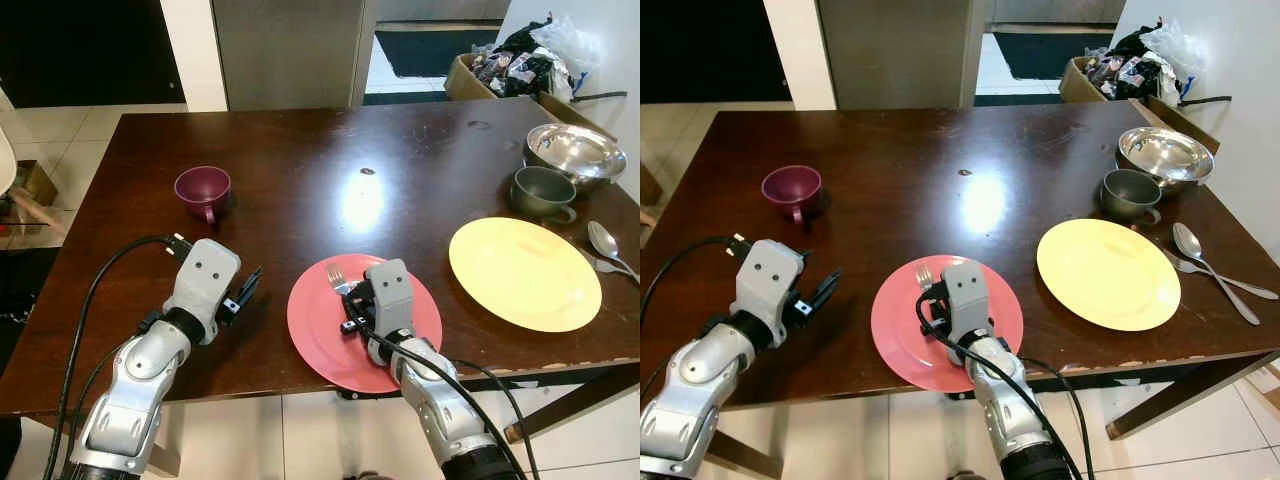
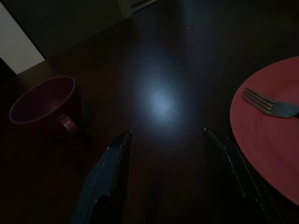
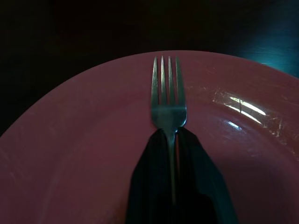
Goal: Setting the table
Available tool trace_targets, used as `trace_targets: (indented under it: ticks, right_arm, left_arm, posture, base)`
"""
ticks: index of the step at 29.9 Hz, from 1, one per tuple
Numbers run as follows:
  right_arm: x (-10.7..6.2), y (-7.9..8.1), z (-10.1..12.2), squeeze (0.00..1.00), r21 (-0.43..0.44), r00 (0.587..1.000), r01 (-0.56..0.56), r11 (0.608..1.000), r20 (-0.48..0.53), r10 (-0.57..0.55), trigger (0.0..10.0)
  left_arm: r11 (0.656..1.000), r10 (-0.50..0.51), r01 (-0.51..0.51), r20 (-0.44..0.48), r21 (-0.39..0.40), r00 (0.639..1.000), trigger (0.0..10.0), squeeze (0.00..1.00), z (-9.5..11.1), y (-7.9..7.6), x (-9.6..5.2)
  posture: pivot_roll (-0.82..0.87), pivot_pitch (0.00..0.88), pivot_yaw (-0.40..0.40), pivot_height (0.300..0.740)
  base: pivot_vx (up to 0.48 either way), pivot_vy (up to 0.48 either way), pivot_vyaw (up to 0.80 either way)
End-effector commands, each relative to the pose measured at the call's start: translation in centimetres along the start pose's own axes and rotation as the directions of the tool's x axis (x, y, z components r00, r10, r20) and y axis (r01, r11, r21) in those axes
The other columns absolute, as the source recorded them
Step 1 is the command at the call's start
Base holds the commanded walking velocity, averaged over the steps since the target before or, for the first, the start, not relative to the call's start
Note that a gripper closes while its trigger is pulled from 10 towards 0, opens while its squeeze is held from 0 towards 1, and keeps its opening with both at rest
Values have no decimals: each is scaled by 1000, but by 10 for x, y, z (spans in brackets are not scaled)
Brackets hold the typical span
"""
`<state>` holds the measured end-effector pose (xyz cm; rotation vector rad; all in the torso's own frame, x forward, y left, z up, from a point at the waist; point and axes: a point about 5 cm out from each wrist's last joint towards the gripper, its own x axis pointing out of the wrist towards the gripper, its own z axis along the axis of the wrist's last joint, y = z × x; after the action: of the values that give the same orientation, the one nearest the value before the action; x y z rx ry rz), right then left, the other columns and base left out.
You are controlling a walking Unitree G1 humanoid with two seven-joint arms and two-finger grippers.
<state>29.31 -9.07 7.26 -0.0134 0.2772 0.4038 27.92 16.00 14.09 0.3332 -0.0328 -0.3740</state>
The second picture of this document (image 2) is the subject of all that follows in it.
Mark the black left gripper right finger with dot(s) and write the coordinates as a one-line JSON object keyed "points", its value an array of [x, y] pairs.
{"points": [[236, 172]]}

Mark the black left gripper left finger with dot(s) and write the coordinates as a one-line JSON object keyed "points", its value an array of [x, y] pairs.
{"points": [[105, 177]]}

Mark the pink round plate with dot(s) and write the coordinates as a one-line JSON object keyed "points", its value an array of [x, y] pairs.
{"points": [[271, 140]]}

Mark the silver metal fork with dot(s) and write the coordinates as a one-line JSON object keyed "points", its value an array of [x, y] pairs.
{"points": [[268, 103]]}

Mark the dark red ceramic mug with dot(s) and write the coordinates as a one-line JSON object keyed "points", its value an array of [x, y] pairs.
{"points": [[42, 102]]}

